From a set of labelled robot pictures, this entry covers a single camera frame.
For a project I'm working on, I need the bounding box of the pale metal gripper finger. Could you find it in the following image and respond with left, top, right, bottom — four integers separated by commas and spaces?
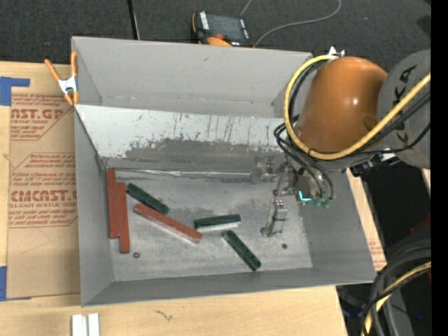
250, 155, 281, 186
260, 197, 289, 238

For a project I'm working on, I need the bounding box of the black cylinder on white bracket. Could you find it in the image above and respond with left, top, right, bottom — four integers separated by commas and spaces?
349, 152, 402, 179

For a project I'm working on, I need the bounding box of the brown cardboard board red print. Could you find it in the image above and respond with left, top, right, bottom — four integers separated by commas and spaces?
0, 60, 388, 302

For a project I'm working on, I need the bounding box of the grey metal bin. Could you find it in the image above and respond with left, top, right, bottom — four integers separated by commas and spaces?
71, 36, 377, 307

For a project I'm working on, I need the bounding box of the red-brown flat block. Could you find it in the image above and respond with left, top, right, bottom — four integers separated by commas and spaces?
106, 168, 121, 239
115, 181, 132, 255
133, 202, 204, 245

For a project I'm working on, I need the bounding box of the dark green flat block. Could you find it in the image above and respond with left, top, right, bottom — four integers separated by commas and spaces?
220, 230, 263, 272
193, 213, 243, 236
125, 182, 171, 216

